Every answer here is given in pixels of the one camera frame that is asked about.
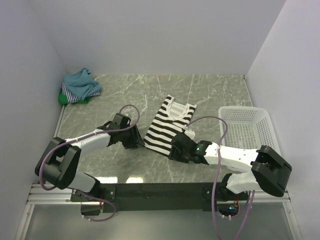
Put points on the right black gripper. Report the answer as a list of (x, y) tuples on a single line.
[(174, 154)]

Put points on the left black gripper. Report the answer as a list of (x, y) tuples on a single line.
[(136, 139)]

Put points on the black white striped tank top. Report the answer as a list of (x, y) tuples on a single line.
[(170, 120)]

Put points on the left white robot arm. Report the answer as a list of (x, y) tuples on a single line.
[(59, 162)]

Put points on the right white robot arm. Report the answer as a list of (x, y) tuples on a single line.
[(254, 169)]

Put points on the blue striped folded tank top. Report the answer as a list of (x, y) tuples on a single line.
[(66, 91)]

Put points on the teal folded tank top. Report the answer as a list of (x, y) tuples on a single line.
[(81, 84)]

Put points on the green folded tank top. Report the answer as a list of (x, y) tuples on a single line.
[(66, 99)]

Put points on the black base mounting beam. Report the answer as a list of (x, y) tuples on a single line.
[(156, 196)]

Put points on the white plastic mesh basket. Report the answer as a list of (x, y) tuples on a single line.
[(248, 128)]

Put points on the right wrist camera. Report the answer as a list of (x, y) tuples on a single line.
[(189, 132)]

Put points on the aluminium rail frame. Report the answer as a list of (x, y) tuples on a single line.
[(39, 195)]

